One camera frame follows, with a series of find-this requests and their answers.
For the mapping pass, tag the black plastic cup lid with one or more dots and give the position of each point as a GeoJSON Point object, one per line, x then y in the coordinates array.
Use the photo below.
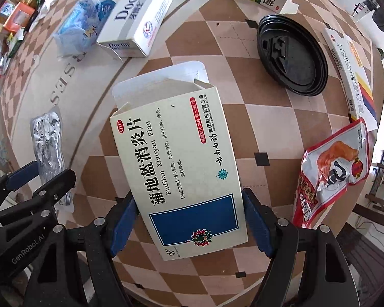
{"type": "Point", "coordinates": [300, 67]}

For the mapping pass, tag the checkered tablecloth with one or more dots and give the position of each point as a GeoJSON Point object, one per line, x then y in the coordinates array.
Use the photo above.
{"type": "Point", "coordinates": [268, 128]}

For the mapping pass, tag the white medicine box striped corner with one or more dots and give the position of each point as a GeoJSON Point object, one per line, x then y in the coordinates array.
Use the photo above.
{"type": "Point", "coordinates": [348, 64]}

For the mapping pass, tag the blue white tissue packet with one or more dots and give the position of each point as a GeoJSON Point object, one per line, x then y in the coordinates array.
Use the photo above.
{"type": "Point", "coordinates": [83, 22]}

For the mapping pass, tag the orange box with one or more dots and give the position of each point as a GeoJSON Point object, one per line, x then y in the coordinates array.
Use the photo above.
{"type": "Point", "coordinates": [17, 19]}

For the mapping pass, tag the cream medicine box blue panel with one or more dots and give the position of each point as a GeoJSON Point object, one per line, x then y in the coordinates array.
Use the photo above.
{"type": "Point", "coordinates": [179, 153]}

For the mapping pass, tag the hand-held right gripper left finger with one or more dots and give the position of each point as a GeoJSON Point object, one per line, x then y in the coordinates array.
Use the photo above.
{"type": "Point", "coordinates": [124, 220]}

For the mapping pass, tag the white toothpaste box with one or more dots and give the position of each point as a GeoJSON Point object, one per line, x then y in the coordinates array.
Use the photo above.
{"type": "Point", "coordinates": [137, 16]}

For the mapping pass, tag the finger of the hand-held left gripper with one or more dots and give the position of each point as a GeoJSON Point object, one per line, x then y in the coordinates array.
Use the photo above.
{"type": "Point", "coordinates": [56, 182]}
{"type": "Point", "coordinates": [19, 174]}

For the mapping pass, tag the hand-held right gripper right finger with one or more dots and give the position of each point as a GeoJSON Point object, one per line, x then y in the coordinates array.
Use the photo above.
{"type": "Point", "coordinates": [257, 224]}

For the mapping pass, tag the silver blister pack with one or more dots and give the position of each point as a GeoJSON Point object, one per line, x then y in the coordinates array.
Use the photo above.
{"type": "Point", "coordinates": [46, 134]}

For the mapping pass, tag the red snack packet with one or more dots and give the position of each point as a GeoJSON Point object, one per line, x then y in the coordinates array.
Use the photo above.
{"type": "Point", "coordinates": [326, 172]}

